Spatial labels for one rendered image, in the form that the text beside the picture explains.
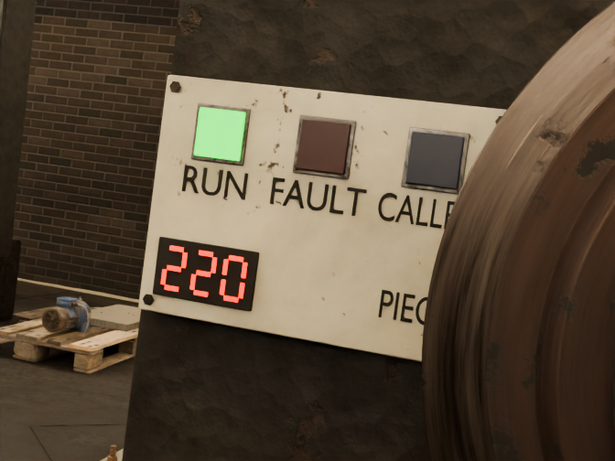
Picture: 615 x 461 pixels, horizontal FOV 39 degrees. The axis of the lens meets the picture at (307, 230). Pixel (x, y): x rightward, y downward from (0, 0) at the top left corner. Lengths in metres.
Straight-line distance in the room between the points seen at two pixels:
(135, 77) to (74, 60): 0.61
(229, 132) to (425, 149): 0.14
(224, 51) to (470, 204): 0.28
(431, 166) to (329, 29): 0.13
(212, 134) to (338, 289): 0.15
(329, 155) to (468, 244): 0.18
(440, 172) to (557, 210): 0.17
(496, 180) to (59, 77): 7.45
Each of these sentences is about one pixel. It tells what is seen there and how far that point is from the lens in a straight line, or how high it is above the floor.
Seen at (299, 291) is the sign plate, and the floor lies 1.09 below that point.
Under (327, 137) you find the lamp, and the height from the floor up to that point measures 1.21.
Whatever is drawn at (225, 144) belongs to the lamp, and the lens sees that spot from 0.64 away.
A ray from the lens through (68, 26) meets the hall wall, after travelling 7.88.
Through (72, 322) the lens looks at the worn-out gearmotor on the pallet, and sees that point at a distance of 5.12.
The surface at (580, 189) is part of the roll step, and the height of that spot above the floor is 1.19.
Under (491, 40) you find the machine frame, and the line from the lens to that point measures 0.63.
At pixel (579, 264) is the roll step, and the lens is 0.43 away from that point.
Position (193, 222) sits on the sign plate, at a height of 1.13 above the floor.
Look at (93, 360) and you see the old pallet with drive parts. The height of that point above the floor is 0.07.
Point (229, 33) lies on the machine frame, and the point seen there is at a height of 1.28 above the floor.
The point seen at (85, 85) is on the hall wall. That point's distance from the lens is 7.71.
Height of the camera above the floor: 1.17
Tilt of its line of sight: 3 degrees down
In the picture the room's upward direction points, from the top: 8 degrees clockwise
